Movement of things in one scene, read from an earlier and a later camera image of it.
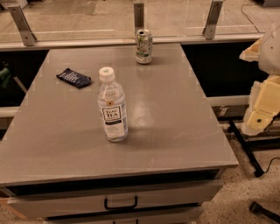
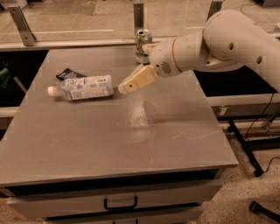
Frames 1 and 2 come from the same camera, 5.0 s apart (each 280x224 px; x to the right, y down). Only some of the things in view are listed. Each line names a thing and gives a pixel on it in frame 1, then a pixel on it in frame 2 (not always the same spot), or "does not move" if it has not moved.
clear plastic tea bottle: (112, 106) -> (82, 87)
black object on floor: (260, 210) does not move
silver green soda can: (144, 46) does not move
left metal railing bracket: (27, 37) does not move
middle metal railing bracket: (138, 17) does not move
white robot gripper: (271, 52) -> (161, 58)
